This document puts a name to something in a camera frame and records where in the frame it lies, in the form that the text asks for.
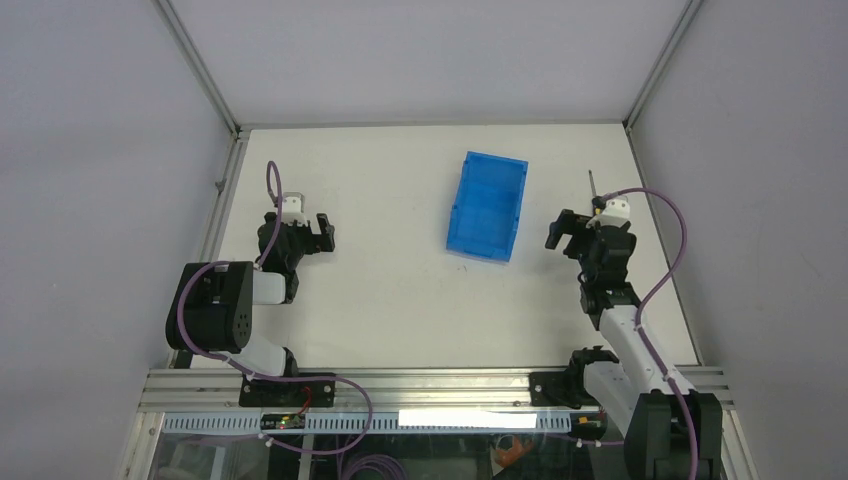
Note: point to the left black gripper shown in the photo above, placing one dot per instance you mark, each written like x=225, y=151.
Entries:
x=316, y=242

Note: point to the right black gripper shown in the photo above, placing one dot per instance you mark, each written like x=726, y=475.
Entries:
x=566, y=223

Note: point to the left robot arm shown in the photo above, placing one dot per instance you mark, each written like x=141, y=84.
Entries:
x=211, y=314

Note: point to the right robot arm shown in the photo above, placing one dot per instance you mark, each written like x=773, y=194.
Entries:
x=670, y=429

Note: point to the yellow black screwdriver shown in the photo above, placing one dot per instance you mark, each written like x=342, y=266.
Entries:
x=596, y=200

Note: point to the blue plastic bin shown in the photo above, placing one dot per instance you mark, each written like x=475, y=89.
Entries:
x=485, y=214

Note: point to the orange object below table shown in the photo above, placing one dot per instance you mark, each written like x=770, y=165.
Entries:
x=507, y=449

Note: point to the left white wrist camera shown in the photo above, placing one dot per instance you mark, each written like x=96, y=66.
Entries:
x=293, y=209

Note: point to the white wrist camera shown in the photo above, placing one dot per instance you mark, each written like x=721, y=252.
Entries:
x=293, y=209
x=616, y=213

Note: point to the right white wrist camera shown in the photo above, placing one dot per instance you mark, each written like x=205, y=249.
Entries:
x=616, y=213

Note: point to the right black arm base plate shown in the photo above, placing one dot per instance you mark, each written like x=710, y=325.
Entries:
x=553, y=389

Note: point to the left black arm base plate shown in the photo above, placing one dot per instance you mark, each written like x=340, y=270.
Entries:
x=314, y=391

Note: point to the slotted cable duct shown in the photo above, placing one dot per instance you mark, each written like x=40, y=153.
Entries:
x=407, y=421

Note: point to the aluminium front rail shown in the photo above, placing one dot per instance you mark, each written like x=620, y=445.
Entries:
x=386, y=390

